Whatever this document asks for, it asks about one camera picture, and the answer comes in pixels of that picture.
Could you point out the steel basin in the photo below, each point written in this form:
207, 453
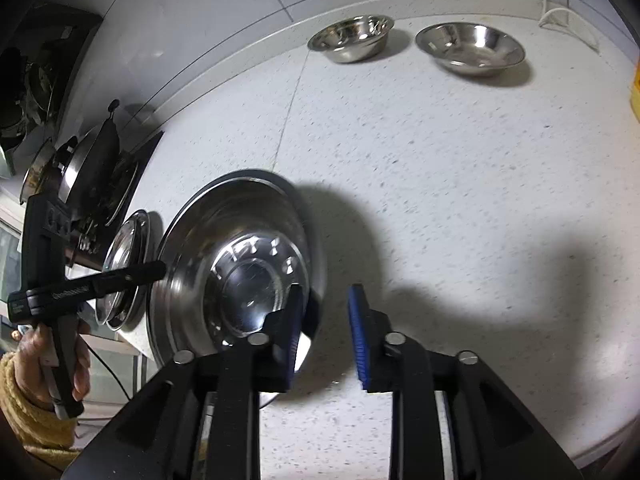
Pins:
37, 160

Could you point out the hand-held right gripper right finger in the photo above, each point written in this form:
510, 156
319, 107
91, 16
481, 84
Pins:
357, 340

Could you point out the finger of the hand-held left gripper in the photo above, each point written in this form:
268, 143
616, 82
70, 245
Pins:
135, 277

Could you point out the yellow detergent bottle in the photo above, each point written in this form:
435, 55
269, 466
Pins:
636, 105

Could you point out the small steel bowl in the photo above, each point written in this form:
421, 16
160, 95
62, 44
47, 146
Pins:
470, 52
350, 40

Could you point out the black gas stove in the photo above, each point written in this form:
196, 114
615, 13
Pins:
150, 147

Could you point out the person's left forearm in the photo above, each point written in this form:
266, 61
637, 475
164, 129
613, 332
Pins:
25, 425

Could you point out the person's left hand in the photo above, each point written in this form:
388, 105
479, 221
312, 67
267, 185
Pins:
32, 365

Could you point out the black range hood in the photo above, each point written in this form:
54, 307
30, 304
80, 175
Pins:
30, 85

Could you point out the steel wok lid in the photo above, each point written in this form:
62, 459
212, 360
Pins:
82, 175

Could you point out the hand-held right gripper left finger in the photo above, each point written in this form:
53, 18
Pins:
294, 330

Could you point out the large steel plate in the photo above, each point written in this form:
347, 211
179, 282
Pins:
141, 217

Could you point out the large steel bowl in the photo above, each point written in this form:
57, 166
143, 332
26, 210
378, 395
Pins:
200, 270

